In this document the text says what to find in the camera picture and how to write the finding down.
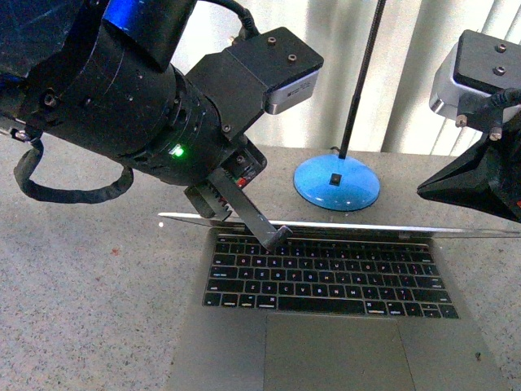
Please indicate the blue desk lamp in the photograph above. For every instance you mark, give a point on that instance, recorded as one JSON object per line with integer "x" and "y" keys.
{"x": 340, "y": 182}

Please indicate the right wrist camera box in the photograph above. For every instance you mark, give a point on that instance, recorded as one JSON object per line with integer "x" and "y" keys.
{"x": 478, "y": 67}

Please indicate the silver laptop black keyboard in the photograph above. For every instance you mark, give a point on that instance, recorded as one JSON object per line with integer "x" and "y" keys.
{"x": 336, "y": 306}

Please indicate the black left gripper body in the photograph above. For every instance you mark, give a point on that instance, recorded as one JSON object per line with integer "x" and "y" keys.
{"x": 202, "y": 145}

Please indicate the white pleated curtain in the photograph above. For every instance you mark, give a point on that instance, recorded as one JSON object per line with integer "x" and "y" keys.
{"x": 413, "y": 39}

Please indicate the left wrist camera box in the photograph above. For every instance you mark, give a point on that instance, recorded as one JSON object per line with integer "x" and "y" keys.
{"x": 284, "y": 64}

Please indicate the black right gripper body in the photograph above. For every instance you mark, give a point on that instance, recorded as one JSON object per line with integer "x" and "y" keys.
{"x": 486, "y": 177}

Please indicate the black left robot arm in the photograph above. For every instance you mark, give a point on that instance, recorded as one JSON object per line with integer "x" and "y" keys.
{"x": 98, "y": 74}

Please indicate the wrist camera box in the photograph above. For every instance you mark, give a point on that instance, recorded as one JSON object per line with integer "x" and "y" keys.
{"x": 284, "y": 64}
{"x": 478, "y": 67}

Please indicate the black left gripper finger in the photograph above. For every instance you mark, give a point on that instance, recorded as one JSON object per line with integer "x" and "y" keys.
{"x": 268, "y": 236}

